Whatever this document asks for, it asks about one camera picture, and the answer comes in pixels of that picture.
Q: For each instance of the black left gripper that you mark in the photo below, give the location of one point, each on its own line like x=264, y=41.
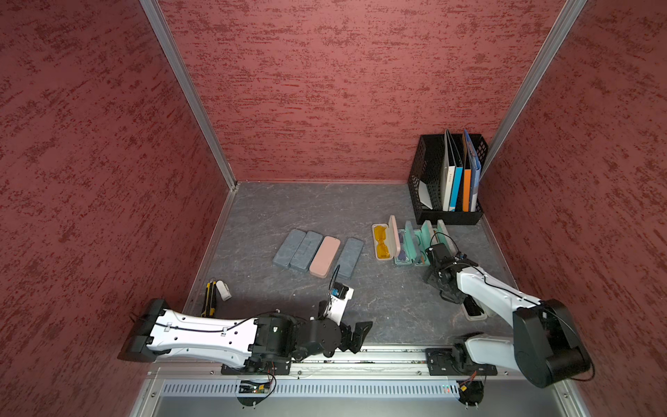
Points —
x=361, y=330

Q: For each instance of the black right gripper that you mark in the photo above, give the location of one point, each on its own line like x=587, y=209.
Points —
x=456, y=294

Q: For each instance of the pink case with black glasses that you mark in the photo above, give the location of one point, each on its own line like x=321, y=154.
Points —
x=472, y=310

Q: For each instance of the pink case with tortoise sunglasses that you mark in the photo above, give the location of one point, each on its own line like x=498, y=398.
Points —
x=324, y=257

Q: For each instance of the case with clear yellow glasses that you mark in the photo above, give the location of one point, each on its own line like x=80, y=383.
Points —
x=349, y=257

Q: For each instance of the grey case with black glasses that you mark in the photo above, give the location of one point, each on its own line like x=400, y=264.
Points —
x=306, y=251

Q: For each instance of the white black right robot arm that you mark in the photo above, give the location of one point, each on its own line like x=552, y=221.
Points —
x=544, y=347

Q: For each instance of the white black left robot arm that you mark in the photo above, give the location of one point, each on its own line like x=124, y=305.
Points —
x=269, y=342

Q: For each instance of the grey case with orange glasses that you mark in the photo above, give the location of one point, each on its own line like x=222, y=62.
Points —
x=424, y=236

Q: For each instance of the grey case with purple glasses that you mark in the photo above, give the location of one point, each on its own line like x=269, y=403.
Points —
x=409, y=251

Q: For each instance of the pink case with yellow glasses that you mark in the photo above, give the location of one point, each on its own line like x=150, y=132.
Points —
x=386, y=245

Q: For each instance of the black mesh file holder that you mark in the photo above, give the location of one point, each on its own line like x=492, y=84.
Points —
x=424, y=182

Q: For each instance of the orange book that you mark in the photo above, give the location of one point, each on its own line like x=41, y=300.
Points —
x=467, y=176

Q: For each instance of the white book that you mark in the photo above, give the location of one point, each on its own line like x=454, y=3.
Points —
x=448, y=169

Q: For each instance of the cyan book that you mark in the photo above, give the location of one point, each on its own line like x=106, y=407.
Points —
x=458, y=174

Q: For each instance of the blue book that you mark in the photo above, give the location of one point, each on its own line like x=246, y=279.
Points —
x=476, y=167

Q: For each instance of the small white box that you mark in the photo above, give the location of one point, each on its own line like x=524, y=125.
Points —
x=223, y=290

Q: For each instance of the yellow black utility knife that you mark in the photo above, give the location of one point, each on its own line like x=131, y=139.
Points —
x=209, y=305

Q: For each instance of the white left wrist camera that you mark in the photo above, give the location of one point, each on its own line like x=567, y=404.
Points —
x=334, y=307

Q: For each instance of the aluminium front rail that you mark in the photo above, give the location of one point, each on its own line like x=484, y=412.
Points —
x=381, y=380

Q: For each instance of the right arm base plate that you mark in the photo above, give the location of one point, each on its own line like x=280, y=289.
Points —
x=443, y=362

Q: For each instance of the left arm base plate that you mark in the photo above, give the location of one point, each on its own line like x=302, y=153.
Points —
x=270, y=363

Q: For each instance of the aluminium corner post right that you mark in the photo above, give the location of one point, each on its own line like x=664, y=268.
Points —
x=548, y=51

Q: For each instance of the aluminium corner post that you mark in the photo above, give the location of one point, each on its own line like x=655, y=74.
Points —
x=159, y=25
x=548, y=51

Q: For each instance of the aluminium corner post left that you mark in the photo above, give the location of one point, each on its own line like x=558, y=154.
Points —
x=159, y=25

